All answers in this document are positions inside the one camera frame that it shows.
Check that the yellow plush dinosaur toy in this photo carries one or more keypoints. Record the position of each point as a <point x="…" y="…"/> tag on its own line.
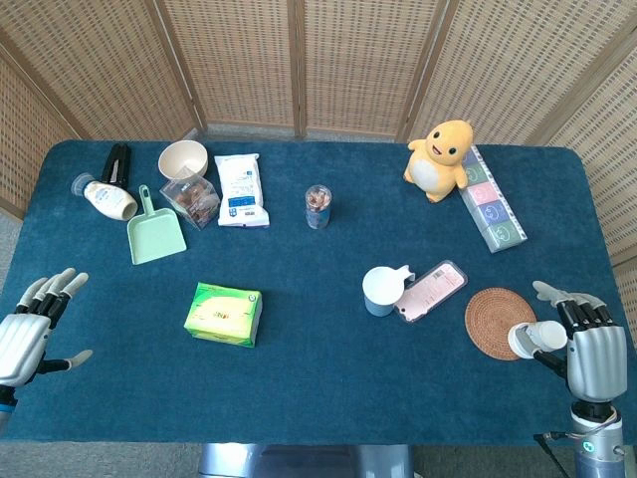
<point x="438" y="162"/>

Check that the pastel box set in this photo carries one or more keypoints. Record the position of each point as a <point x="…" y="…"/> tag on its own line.
<point x="490" y="204"/>

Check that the white blue measuring cup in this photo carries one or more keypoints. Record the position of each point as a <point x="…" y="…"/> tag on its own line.
<point x="380" y="291"/>

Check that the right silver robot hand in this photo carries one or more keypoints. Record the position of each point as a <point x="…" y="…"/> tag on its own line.
<point x="594" y="348"/>

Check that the small white bottle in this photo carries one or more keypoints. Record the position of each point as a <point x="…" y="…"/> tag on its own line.
<point x="537" y="339"/>

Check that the cream lotion bottle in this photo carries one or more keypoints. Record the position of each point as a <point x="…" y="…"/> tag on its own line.
<point x="107" y="198"/>

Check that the black stapler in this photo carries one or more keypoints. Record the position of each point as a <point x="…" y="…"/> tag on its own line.
<point x="117" y="165"/>

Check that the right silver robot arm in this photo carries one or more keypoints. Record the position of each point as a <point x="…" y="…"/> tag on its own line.
<point x="597" y="440"/>

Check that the woven rattan coaster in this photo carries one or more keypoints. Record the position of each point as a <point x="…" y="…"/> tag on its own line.
<point x="497" y="318"/>

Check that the mint green dustpan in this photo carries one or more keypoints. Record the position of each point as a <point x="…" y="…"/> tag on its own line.
<point x="153" y="230"/>

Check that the pink smartphone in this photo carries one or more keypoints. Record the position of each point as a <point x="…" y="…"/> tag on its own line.
<point x="432" y="291"/>

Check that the beige bowl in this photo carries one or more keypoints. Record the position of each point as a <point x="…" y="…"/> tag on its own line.
<point x="182" y="160"/>

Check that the clear snack cup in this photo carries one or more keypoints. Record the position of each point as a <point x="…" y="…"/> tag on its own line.
<point x="318" y="206"/>

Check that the blue table cloth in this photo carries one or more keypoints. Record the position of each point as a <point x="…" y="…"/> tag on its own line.
<point x="308" y="358"/>

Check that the clear plastic snack box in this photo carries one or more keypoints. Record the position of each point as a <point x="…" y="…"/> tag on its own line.
<point x="191" y="198"/>

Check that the green tissue pack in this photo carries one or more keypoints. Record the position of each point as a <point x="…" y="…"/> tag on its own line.
<point x="224" y="314"/>

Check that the white blue wet wipes pack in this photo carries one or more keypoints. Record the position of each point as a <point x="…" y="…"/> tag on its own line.
<point x="240" y="190"/>

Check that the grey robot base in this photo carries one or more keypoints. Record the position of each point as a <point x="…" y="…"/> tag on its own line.
<point x="306" y="460"/>

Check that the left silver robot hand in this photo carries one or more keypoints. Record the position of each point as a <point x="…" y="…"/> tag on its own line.
<point x="22" y="338"/>

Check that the bamboo folding screen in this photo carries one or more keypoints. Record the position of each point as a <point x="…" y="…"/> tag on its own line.
<point x="318" y="60"/>

